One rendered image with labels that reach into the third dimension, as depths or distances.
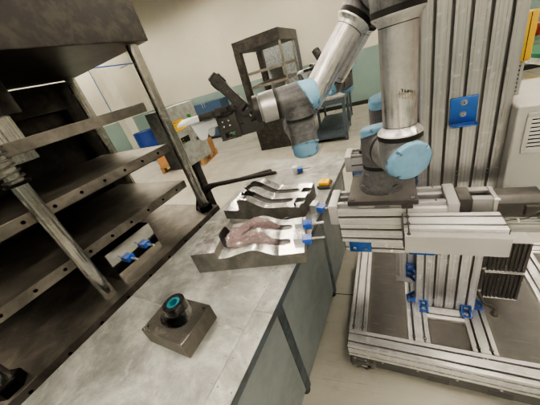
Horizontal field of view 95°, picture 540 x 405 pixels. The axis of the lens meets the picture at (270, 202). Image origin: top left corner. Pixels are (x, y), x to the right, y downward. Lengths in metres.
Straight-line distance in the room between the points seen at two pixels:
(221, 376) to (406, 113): 0.88
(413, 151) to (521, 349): 1.12
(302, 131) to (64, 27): 1.08
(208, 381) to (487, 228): 0.92
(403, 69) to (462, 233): 0.51
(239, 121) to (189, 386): 0.76
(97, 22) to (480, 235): 1.67
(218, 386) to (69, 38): 1.38
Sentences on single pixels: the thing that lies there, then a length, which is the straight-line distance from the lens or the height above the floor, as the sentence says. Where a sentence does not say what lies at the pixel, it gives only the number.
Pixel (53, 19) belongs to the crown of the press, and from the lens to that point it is 1.44.
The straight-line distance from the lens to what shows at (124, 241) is 1.50.
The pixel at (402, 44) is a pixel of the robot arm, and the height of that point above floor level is 1.49.
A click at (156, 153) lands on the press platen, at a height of 1.27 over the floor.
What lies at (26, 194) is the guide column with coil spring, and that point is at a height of 1.36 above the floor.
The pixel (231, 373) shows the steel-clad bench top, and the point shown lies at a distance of 0.88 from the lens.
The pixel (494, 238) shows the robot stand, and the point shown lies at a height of 0.95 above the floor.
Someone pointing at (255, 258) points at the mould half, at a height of 0.85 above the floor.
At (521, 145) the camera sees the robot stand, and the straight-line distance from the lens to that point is 1.12.
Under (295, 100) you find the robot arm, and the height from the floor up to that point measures 1.44.
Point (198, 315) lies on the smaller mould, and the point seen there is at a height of 0.87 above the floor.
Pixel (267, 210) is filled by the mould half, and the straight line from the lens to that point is 1.34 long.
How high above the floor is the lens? 1.52
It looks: 28 degrees down
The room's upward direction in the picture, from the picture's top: 17 degrees counter-clockwise
